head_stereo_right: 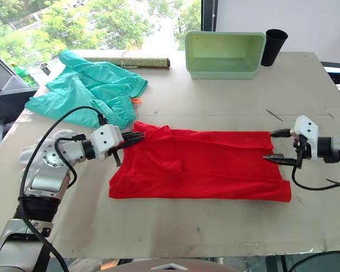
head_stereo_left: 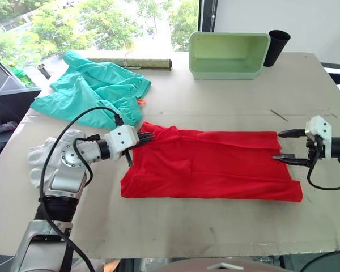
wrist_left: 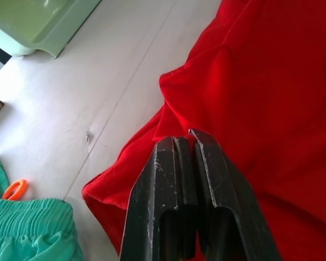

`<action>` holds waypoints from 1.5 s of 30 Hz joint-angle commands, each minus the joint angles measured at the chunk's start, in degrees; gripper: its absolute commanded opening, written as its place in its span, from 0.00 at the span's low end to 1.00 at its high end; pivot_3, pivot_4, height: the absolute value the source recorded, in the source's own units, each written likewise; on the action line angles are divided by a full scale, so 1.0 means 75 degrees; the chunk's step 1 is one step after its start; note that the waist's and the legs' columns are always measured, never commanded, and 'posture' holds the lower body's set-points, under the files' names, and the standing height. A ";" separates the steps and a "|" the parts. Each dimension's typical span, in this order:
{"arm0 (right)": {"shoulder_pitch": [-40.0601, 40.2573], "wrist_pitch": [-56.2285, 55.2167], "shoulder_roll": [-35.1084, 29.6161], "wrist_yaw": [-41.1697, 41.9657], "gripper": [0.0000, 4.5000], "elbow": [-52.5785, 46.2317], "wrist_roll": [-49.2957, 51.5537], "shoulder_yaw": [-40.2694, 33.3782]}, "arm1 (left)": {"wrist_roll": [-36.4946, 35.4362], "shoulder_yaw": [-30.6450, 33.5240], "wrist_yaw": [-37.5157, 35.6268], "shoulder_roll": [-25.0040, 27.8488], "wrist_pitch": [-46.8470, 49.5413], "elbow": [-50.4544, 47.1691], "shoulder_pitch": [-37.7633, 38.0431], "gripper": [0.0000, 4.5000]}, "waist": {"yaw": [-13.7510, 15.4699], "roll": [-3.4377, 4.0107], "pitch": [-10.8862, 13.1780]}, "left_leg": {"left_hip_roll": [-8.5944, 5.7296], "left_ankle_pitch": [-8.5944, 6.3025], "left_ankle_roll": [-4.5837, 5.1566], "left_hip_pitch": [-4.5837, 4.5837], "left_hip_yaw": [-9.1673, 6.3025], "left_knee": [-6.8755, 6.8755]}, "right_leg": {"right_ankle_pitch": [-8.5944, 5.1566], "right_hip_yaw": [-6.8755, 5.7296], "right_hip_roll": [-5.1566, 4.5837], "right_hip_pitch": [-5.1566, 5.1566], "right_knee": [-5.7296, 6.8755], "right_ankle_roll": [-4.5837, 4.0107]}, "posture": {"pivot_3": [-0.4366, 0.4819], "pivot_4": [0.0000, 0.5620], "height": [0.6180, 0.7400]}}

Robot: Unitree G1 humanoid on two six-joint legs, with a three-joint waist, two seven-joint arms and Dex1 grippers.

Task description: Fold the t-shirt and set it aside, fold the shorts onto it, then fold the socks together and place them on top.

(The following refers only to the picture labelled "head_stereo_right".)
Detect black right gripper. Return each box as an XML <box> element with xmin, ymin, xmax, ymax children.
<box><xmin>262</xmin><ymin>128</ymin><xmax>311</xmax><ymax>170</ymax></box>

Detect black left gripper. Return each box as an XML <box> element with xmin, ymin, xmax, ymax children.
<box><xmin>107</xmin><ymin>130</ymin><xmax>147</xmax><ymax>168</ymax></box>

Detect teal green shorts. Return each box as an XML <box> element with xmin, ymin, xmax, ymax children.
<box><xmin>24</xmin><ymin>49</ymin><xmax>149</xmax><ymax>131</ymax></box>

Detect red t-shirt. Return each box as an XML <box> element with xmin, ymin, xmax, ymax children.
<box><xmin>108</xmin><ymin>121</ymin><xmax>292</xmax><ymax>203</ymax></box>

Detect black cup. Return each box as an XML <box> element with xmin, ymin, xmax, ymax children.
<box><xmin>260</xmin><ymin>28</ymin><xmax>289</xmax><ymax>67</ymax></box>

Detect small metal cup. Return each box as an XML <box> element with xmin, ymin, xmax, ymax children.
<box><xmin>39</xmin><ymin>62</ymin><xmax>52</xmax><ymax>77</ymax></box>

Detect pale green plastic bin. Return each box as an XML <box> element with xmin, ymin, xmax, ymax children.
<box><xmin>184</xmin><ymin>30</ymin><xmax>266</xmax><ymax>80</ymax></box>

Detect green plastic bottle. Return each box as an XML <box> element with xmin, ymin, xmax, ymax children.
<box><xmin>11</xmin><ymin>62</ymin><xmax>40</xmax><ymax>87</ymax></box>

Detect black side desk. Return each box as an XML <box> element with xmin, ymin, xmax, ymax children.
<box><xmin>0</xmin><ymin>84</ymin><xmax>40</xmax><ymax>159</ymax></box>

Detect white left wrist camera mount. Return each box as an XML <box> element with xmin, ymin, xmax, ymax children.
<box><xmin>91</xmin><ymin>124</ymin><xmax>125</xmax><ymax>162</ymax></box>

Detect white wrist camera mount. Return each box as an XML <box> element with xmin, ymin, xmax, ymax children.
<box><xmin>91</xmin><ymin>124</ymin><xmax>125</xmax><ymax>162</ymax></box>
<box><xmin>290</xmin><ymin>114</ymin><xmax>320</xmax><ymax>151</ymax></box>

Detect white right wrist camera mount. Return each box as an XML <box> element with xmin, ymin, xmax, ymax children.
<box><xmin>290</xmin><ymin>114</ymin><xmax>320</xmax><ymax>151</ymax></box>

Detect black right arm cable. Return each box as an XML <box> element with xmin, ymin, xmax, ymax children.
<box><xmin>291</xmin><ymin>165</ymin><xmax>340</xmax><ymax>190</ymax></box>

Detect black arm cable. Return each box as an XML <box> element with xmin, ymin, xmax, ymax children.
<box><xmin>291</xmin><ymin>165</ymin><xmax>340</xmax><ymax>190</ymax></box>
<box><xmin>18</xmin><ymin>106</ymin><xmax>107</xmax><ymax>272</ymax></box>

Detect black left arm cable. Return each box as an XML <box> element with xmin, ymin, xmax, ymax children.
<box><xmin>18</xmin><ymin>106</ymin><xmax>107</xmax><ymax>272</ymax></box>

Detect grey window frame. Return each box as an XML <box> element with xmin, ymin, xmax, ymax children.
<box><xmin>200</xmin><ymin>0</ymin><xmax>218</xmax><ymax>32</ymax></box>

